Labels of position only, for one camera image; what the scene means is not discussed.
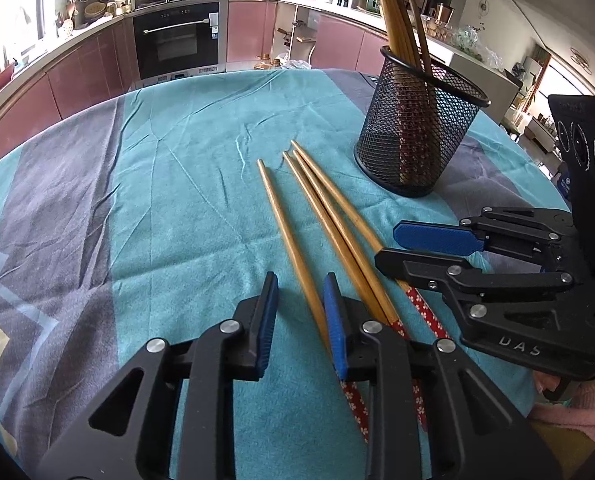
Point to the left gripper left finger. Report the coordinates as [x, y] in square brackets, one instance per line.
[171, 405]

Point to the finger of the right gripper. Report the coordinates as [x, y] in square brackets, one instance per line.
[524, 234]
[542, 321]

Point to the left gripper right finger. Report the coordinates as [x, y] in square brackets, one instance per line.
[474, 431]

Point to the plain bamboo chopstick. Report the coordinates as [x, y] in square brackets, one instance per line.
[353, 397]

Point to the bamboo chopstick red floral end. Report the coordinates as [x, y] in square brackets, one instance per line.
[375, 242]

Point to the right pink sleeve forearm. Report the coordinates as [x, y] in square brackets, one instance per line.
[576, 414]

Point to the black mesh utensil holder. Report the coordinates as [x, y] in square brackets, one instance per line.
[448, 104]

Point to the teal grey tablecloth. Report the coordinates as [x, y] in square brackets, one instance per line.
[145, 216]

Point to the pink lower cabinets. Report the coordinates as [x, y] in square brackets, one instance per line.
[102, 62]

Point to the black built-in oven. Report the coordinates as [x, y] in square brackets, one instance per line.
[180, 39]

